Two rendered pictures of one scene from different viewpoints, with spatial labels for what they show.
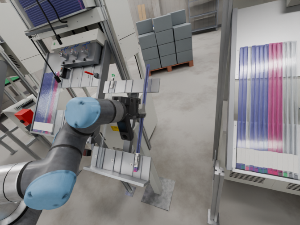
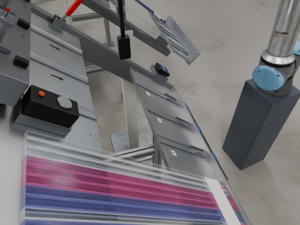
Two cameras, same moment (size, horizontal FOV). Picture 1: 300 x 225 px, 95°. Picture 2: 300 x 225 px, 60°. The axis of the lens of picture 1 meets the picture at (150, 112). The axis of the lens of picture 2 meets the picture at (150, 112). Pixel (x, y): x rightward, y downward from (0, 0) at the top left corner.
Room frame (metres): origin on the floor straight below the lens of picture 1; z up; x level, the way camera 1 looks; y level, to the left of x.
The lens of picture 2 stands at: (1.24, 0.85, 1.35)
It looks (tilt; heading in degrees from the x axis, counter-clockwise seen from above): 47 degrees down; 223
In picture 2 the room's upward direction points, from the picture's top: straight up
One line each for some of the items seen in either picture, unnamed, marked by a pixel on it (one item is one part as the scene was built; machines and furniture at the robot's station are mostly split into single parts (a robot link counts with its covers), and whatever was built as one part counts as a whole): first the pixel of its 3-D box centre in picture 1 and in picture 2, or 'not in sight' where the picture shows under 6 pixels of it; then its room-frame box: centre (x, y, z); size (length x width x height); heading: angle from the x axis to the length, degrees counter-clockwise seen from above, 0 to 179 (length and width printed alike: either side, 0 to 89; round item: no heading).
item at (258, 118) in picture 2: not in sight; (255, 124); (0.19, 0.65, 0.28); 0.18 x 0.18 x 0.55; 69
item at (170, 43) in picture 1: (164, 43); not in sight; (3.66, -0.81, 0.58); 1.16 x 0.78 x 1.15; 83
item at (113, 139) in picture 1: (119, 121); not in sight; (1.39, 0.39, 0.31); 0.70 x 0.65 x 0.62; 60
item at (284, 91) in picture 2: not in sight; (277, 78); (0.19, 0.65, 0.60); 0.15 x 0.15 x 0.10
